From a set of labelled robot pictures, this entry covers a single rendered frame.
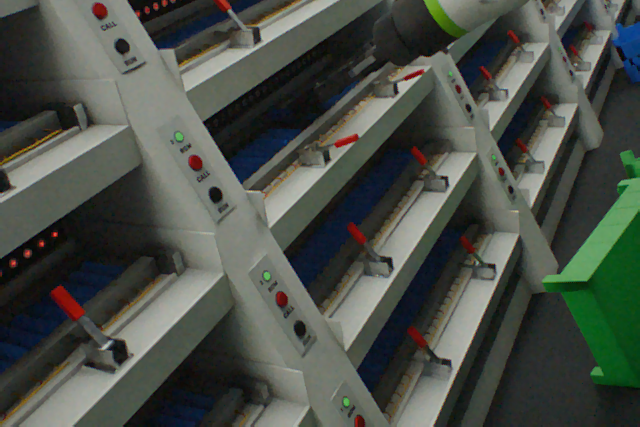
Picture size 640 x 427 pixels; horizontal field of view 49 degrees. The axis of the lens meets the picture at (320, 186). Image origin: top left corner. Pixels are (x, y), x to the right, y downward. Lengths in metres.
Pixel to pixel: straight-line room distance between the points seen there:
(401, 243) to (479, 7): 0.40
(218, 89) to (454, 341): 0.58
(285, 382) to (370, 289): 0.23
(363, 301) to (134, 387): 0.40
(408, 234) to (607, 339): 0.33
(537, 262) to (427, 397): 0.50
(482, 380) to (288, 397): 0.50
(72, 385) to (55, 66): 0.33
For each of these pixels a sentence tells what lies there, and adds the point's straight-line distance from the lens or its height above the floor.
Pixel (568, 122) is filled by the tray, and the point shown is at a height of 0.14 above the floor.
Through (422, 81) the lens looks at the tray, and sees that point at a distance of 1.30.
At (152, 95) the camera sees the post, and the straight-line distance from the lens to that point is 0.80.
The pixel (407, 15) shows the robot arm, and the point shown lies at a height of 0.65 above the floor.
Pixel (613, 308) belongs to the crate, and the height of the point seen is 0.13.
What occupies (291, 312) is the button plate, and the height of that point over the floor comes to 0.43.
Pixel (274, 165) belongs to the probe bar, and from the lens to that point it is 0.96.
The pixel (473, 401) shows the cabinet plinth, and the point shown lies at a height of 0.04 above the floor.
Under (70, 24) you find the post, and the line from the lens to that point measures 0.78.
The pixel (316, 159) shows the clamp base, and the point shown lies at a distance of 0.98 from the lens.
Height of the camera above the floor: 0.72
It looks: 13 degrees down
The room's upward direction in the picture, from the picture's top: 31 degrees counter-clockwise
